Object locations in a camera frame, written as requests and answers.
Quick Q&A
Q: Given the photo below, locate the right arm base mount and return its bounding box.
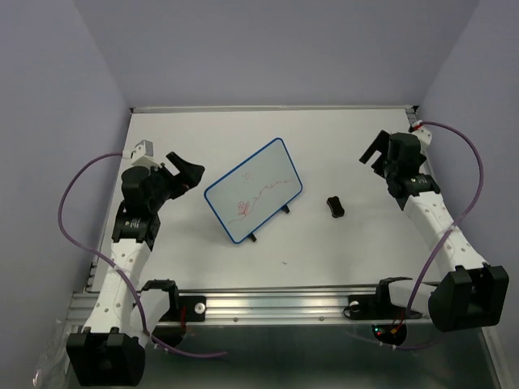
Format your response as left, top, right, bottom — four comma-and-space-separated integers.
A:
342, 277, 414, 348

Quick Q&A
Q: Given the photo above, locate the whiteboard wire stand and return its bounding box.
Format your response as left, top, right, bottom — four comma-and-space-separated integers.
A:
247, 204, 290, 242

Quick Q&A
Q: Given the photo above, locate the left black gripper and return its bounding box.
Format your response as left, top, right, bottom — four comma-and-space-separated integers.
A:
148, 152, 204, 212

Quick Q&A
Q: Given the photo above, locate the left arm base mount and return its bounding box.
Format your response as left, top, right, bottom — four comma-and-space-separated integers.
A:
140, 280, 207, 347

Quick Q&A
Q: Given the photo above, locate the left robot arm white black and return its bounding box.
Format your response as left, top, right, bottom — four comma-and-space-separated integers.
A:
66, 152, 205, 387

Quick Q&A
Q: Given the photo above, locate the black whiteboard eraser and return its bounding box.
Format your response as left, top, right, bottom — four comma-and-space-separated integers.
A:
326, 196, 345, 218

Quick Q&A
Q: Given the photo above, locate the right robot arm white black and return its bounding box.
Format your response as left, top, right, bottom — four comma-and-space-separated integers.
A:
360, 126, 509, 332

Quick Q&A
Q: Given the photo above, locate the blue framed whiteboard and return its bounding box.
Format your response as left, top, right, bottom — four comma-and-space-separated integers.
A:
204, 138, 303, 244

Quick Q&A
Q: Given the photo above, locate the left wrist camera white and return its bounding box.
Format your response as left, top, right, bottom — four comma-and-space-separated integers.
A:
122, 139, 159, 169

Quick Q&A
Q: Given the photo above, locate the aluminium front rail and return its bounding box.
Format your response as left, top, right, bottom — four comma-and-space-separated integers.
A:
66, 281, 435, 325

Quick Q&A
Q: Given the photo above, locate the clear plastic bag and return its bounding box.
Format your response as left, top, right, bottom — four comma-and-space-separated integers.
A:
32, 319, 71, 388

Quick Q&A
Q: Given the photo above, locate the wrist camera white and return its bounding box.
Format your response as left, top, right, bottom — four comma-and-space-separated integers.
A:
122, 139, 159, 169
409, 121, 432, 147

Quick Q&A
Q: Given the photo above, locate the aluminium back rail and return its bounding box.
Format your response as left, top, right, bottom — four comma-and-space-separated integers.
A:
130, 105, 418, 114

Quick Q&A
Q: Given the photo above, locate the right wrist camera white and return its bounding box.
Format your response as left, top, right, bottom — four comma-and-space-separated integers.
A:
409, 121, 432, 147

